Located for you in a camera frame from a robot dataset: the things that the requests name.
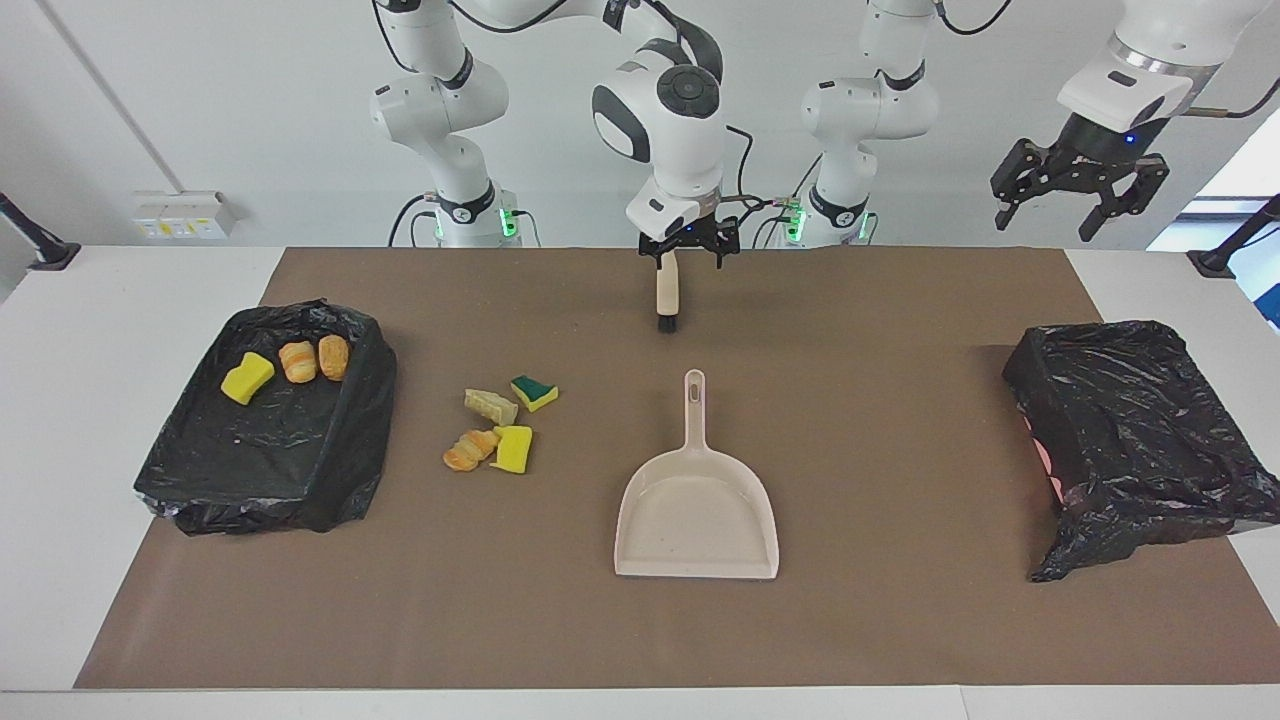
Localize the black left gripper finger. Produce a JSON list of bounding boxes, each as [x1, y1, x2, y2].
[[1078, 153, 1171, 243], [990, 138, 1081, 231]]

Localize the beige hand brush black bristles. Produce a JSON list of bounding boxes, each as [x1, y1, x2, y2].
[[655, 255, 682, 334]]

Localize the green yellow sponge piece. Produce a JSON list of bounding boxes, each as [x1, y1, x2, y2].
[[220, 351, 276, 406], [510, 375, 560, 413]]

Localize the beige plastic dustpan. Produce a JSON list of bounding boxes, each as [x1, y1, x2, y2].
[[613, 369, 780, 581]]

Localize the orange croissant piece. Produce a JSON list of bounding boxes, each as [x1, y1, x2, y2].
[[443, 428, 502, 473]]

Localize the black bag bin showing pink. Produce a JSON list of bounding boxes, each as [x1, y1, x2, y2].
[[1002, 320, 1280, 584]]

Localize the black bag lined bin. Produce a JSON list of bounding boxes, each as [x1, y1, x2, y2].
[[133, 298, 399, 537]]

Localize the bright window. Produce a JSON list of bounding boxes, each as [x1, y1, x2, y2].
[[1145, 135, 1280, 331]]

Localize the black pole stand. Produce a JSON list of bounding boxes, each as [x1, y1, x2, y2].
[[0, 192, 82, 272], [1187, 193, 1280, 279]]

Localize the brown paper table mat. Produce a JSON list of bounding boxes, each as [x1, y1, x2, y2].
[[75, 247, 1280, 691]]

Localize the white wall socket box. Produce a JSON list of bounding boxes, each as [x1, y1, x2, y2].
[[130, 190, 241, 241]]

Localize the white wall cable duct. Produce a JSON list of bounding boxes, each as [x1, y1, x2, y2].
[[38, 0, 186, 196]]

